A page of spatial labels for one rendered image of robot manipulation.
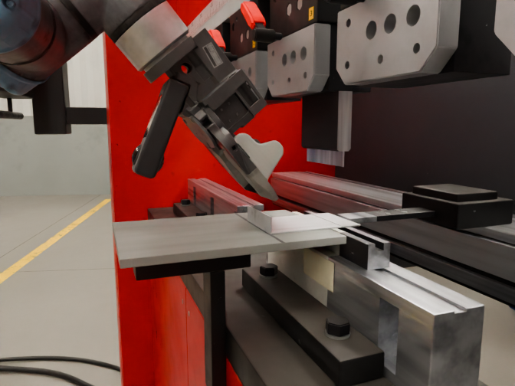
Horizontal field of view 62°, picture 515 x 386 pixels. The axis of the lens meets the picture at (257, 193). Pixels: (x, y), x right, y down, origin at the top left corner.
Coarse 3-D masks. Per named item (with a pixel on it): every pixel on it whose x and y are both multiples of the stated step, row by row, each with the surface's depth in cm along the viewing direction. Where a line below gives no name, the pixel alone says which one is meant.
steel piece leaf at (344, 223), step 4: (320, 216) 62; (324, 216) 62; (328, 216) 62; (332, 216) 62; (336, 216) 62; (328, 220) 60; (332, 220) 60; (336, 220) 60; (340, 220) 60; (344, 220) 60; (348, 220) 60; (340, 224) 57; (344, 224) 57; (348, 224) 57; (352, 224) 57; (356, 224) 57
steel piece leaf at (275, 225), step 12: (252, 216) 58; (264, 216) 54; (288, 216) 62; (300, 216) 62; (312, 216) 62; (264, 228) 54; (276, 228) 55; (288, 228) 55; (300, 228) 55; (312, 228) 55; (324, 228) 55
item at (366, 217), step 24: (408, 192) 71; (432, 192) 66; (456, 192) 63; (480, 192) 64; (360, 216) 61; (384, 216) 61; (408, 216) 63; (432, 216) 65; (456, 216) 61; (480, 216) 62; (504, 216) 64
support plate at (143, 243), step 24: (216, 216) 63; (120, 240) 50; (144, 240) 50; (168, 240) 50; (192, 240) 50; (216, 240) 50; (240, 240) 50; (264, 240) 50; (288, 240) 50; (312, 240) 50; (336, 240) 52; (120, 264) 43; (144, 264) 44
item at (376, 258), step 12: (348, 228) 56; (348, 240) 52; (360, 240) 50; (372, 240) 51; (384, 240) 50; (348, 252) 52; (360, 252) 50; (372, 252) 49; (384, 252) 49; (360, 264) 50; (372, 264) 49; (384, 264) 49
